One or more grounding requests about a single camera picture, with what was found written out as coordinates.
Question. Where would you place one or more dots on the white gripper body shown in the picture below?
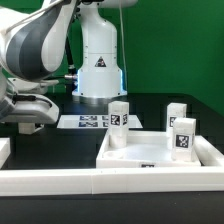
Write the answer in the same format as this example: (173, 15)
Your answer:
(23, 102)

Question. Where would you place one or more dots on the white square tabletop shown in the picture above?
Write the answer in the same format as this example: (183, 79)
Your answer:
(144, 149)

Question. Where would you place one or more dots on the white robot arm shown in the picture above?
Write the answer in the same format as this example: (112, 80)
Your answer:
(32, 48)

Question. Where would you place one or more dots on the white marker base plate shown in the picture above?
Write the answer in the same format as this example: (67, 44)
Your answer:
(83, 122)

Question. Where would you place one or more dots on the white left fence wall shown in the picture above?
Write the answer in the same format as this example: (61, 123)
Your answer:
(5, 150)

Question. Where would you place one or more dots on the white fence wall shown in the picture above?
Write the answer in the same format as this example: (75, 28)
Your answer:
(5, 150)
(207, 153)
(114, 180)

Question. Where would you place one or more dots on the white right fence wall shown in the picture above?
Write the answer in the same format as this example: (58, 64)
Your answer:
(207, 153)

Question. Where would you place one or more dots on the white front fence wall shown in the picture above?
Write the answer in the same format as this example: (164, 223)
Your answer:
(114, 180)

